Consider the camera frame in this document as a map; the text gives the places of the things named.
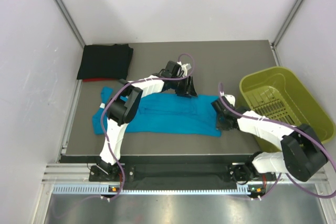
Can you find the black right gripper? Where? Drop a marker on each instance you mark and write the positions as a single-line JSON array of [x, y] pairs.
[[220, 126]]

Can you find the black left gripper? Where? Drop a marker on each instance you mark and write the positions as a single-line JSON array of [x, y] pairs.
[[186, 91]]

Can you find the blue t-shirt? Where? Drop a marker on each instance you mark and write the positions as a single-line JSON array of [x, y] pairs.
[[170, 114]]

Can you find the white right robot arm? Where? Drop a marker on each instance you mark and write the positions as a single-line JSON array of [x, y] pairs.
[[298, 154]]

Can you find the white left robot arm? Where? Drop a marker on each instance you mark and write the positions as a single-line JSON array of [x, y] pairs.
[[124, 102]]

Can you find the green plastic laundry basket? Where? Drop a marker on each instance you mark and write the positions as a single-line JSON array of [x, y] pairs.
[[278, 94]]

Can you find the folded black t-shirt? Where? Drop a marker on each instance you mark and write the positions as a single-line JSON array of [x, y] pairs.
[[107, 62]]

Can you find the folded red t-shirt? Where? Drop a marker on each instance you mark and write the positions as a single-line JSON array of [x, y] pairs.
[[98, 79]]

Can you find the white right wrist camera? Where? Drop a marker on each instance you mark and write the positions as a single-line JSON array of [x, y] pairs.
[[229, 99]]

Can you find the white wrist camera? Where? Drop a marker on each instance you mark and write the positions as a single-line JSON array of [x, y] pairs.
[[229, 99], [184, 68]]

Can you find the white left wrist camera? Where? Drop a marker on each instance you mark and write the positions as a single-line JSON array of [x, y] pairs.
[[184, 68]]

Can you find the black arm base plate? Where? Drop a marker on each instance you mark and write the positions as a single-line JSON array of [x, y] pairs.
[[181, 172]]

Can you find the aluminium front frame rail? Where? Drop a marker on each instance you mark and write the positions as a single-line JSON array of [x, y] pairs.
[[74, 179]]

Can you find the left aluminium corner post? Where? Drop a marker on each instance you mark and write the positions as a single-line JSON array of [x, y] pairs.
[[67, 16]]

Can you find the aluminium corner post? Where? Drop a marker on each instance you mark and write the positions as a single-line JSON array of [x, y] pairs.
[[285, 25], [67, 16]]

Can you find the right aluminium corner post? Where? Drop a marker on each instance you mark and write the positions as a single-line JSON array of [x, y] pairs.
[[285, 25]]

